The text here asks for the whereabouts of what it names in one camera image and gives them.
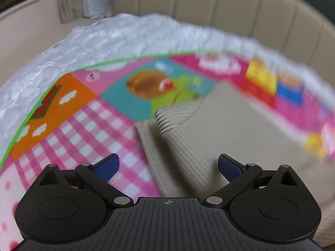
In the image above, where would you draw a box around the beige padded headboard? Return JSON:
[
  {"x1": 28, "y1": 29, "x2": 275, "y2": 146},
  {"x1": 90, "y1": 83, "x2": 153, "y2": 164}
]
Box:
[{"x1": 112, "y1": 0, "x2": 334, "y2": 83}]

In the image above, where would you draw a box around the colourful cartoon play mat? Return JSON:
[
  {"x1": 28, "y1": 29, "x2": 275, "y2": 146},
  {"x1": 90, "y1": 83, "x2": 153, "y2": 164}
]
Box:
[{"x1": 1, "y1": 52, "x2": 334, "y2": 250}]

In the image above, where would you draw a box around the white quilted mattress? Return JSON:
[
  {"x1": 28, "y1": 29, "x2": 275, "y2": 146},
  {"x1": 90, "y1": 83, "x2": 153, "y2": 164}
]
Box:
[{"x1": 0, "y1": 12, "x2": 335, "y2": 147}]

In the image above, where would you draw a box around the beige striped knit garment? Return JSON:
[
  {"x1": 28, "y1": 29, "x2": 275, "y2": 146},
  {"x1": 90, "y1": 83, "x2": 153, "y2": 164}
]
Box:
[{"x1": 136, "y1": 82, "x2": 334, "y2": 247}]

